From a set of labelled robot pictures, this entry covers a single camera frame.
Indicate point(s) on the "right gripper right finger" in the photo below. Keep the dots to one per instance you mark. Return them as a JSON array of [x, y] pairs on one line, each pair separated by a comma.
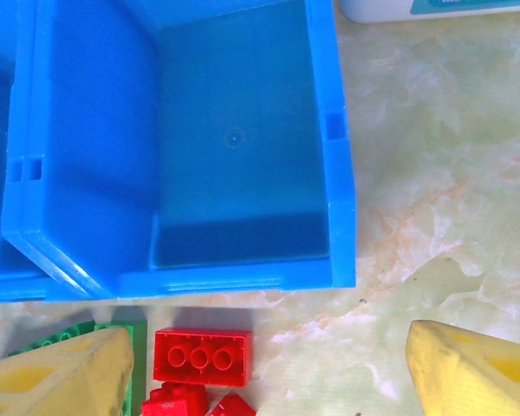
[[468, 381]]

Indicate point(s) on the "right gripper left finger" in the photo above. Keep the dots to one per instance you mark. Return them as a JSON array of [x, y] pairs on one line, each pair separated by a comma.
[[60, 381]]

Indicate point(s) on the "red two-by-four lego brick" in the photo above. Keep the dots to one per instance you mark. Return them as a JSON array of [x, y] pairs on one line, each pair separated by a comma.
[[199, 357]]

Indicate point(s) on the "green lego brick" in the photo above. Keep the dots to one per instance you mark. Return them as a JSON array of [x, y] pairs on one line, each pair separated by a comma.
[[141, 346]]

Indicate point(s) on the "white storage box teal lid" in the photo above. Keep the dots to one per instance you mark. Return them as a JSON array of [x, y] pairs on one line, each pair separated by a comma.
[[381, 8]]

